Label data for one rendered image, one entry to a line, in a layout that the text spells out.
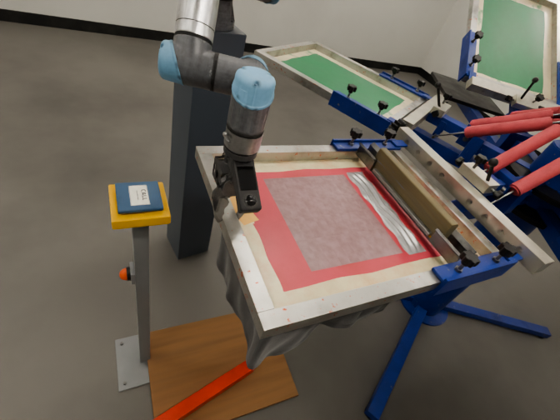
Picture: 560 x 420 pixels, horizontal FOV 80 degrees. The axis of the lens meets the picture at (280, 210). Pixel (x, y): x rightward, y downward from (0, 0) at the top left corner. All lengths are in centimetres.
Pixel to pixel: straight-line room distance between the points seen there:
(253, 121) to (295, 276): 36
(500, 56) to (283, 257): 194
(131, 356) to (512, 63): 250
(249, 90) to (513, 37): 214
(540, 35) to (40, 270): 305
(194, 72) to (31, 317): 142
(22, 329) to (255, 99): 150
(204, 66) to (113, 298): 136
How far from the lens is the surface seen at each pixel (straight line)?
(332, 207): 100
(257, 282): 71
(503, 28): 259
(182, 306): 179
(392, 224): 105
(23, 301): 192
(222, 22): 126
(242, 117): 63
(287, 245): 84
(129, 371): 167
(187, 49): 72
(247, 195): 67
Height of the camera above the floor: 156
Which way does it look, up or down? 42 degrees down
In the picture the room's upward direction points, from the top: 20 degrees clockwise
